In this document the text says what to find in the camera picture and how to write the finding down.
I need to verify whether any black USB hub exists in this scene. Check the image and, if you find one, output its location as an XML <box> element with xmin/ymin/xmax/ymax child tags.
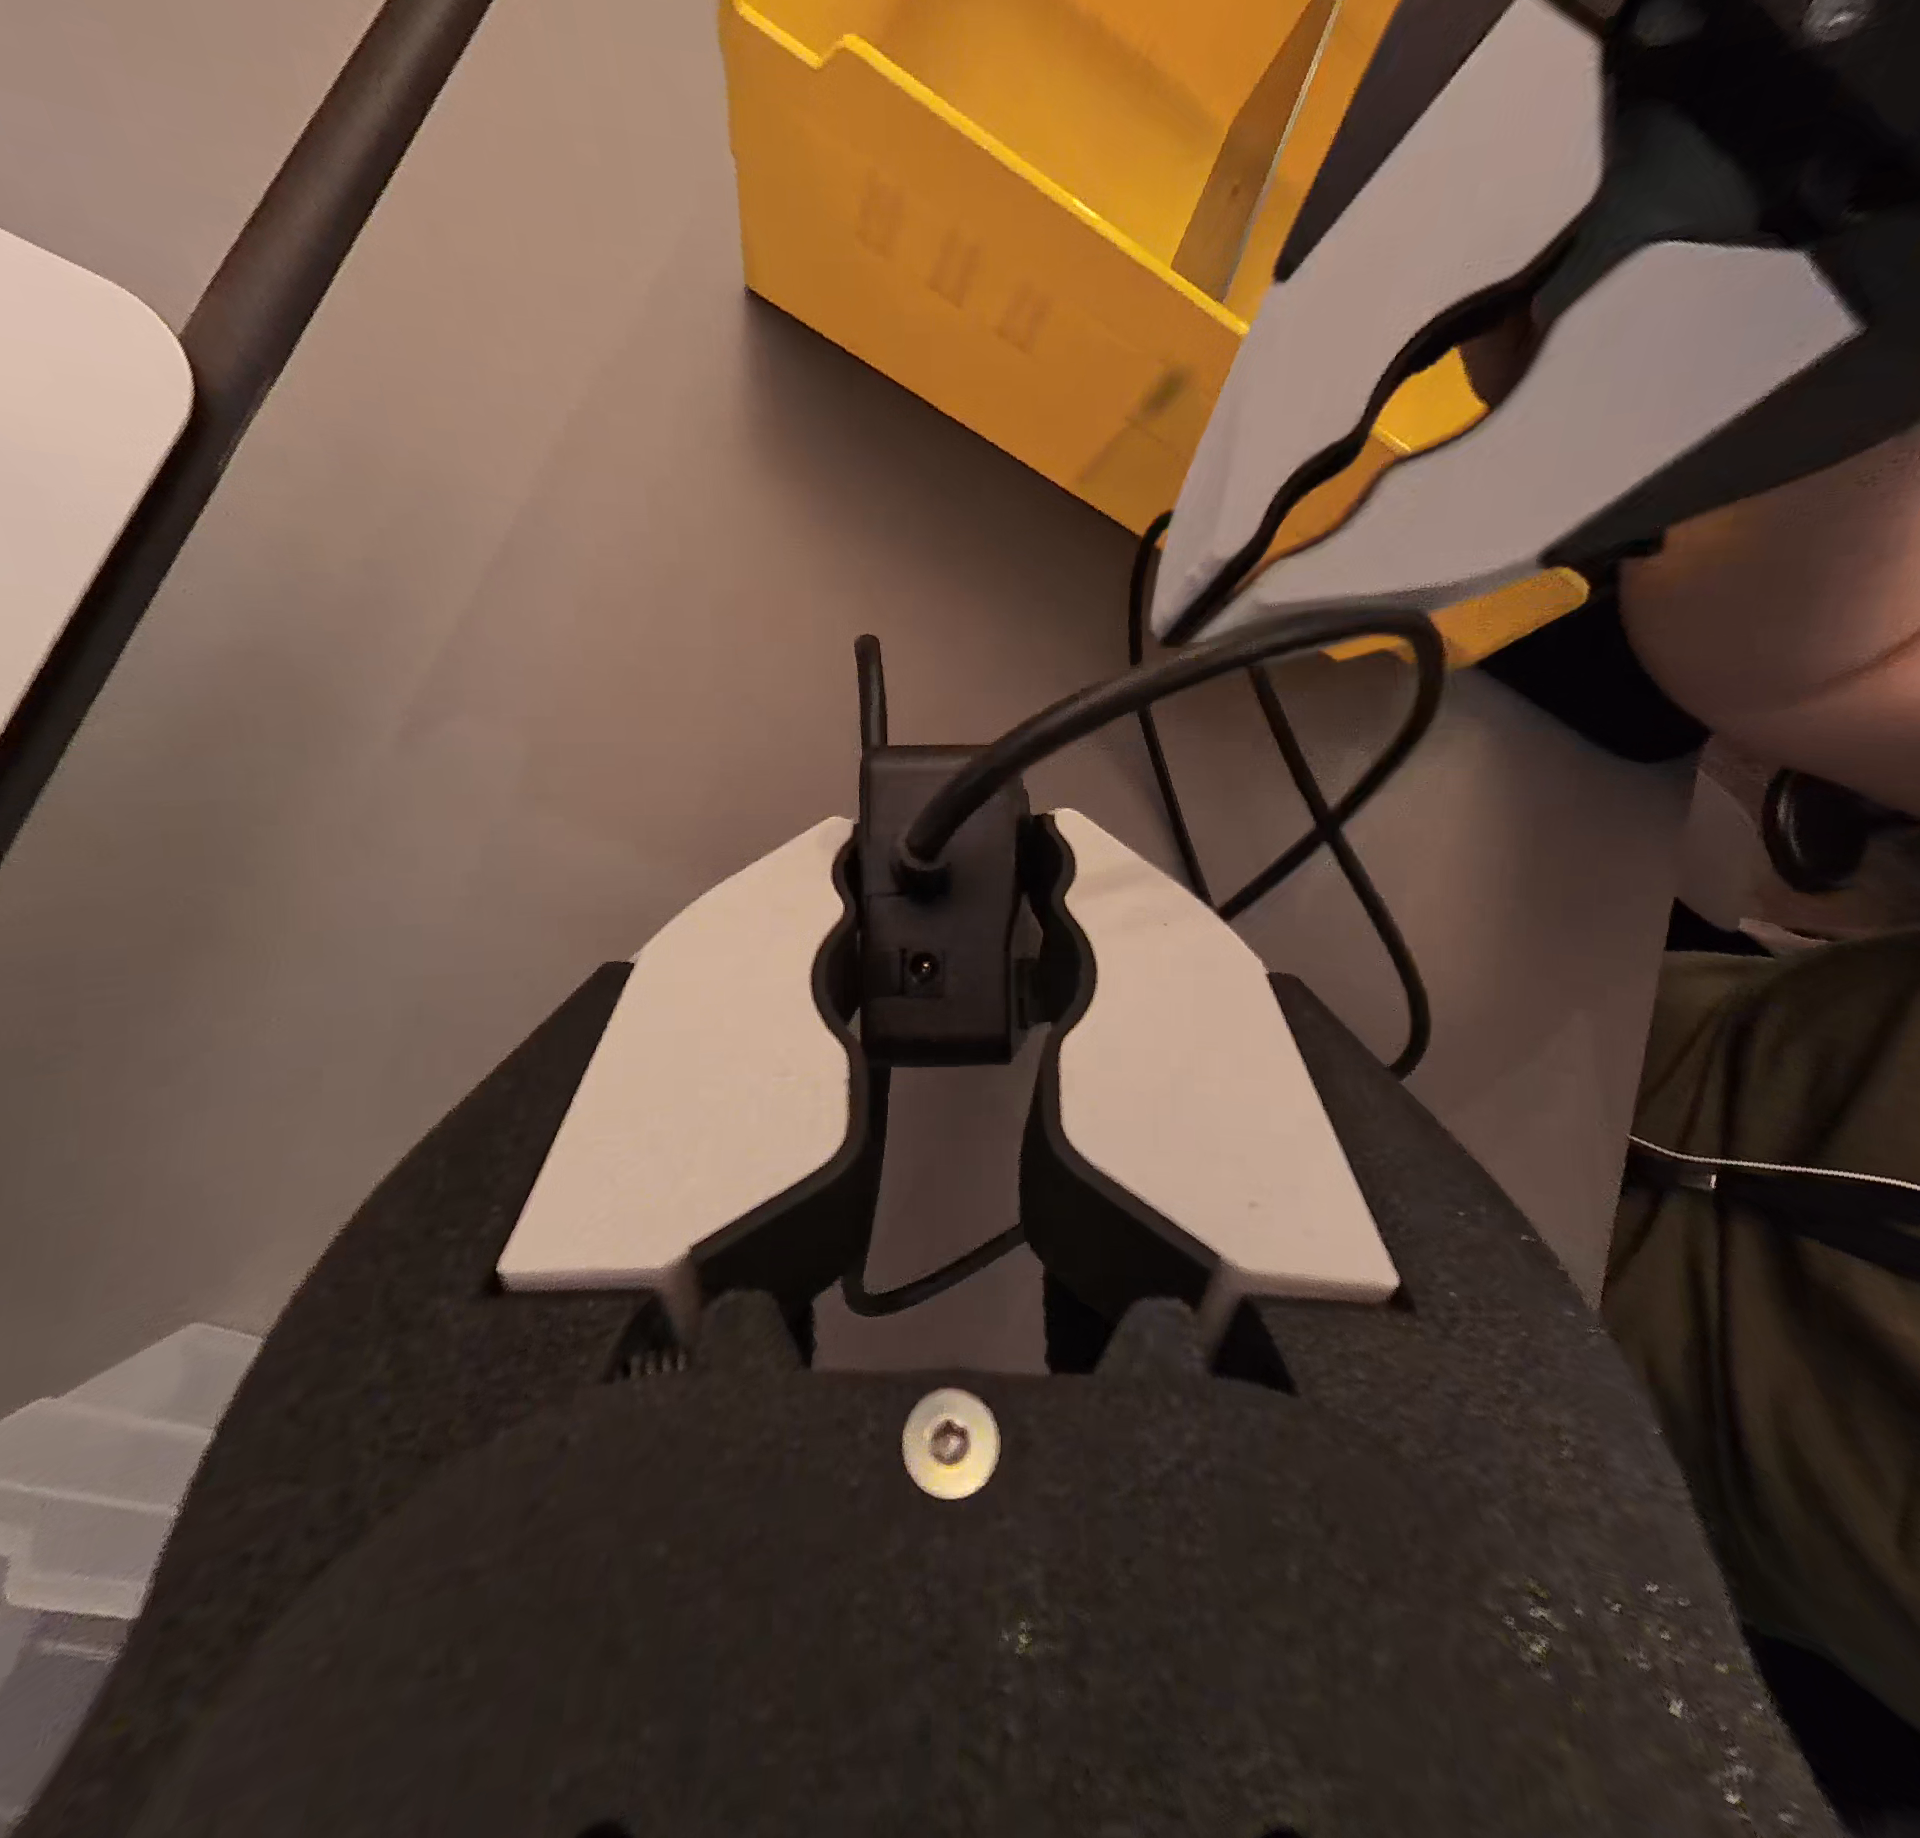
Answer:
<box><xmin>850</xmin><ymin>743</ymin><xmax>1053</xmax><ymax>1071</ymax></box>

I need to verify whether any thin black hub cable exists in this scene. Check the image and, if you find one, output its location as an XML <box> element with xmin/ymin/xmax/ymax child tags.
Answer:
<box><xmin>838</xmin><ymin>509</ymin><xmax>1451</xmax><ymax>1323</ymax></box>

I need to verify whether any person's right forearm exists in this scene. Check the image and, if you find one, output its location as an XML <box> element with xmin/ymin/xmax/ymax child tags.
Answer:
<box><xmin>1621</xmin><ymin>436</ymin><xmax>1920</xmax><ymax>804</ymax></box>

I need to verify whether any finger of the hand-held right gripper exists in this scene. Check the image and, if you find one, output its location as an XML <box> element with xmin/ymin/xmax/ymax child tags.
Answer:
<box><xmin>1195</xmin><ymin>236</ymin><xmax>1871</xmax><ymax>632</ymax></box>
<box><xmin>1142</xmin><ymin>0</ymin><xmax>1617</xmax><ymax>636</ymax></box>

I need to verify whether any black bin divider plate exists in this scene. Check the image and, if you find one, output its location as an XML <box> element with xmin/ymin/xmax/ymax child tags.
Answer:
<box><xmin>1170</xmin><ymin>0</ymin><xmax>1374</xmax><ymax>302</ymax></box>

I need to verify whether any yellow storage bin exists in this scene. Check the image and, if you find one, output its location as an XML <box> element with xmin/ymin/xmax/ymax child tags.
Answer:
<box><xmin>698</xmin><ymin>0</ymin><xmax>1592</xmax><ymax>666</ymax></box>

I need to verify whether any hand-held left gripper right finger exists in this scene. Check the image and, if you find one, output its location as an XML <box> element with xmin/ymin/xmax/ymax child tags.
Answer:
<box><xmin>1020</xmin><ymin>808</ymin><xmax>1404</xmax><ymax>1355</ymax></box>

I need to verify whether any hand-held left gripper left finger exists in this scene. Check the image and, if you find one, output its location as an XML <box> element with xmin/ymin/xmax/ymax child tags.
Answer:
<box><xmin>495</xmin><ymin>815</ymin><xmax>873</xmax><ymax>1350</ymax></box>

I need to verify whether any clear plastic bin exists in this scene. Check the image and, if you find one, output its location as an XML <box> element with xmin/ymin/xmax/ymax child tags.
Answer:
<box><xmin>0</xmin><ymin>1320</ymin><xmax>268</xmax><ymax>1838</ymax></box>

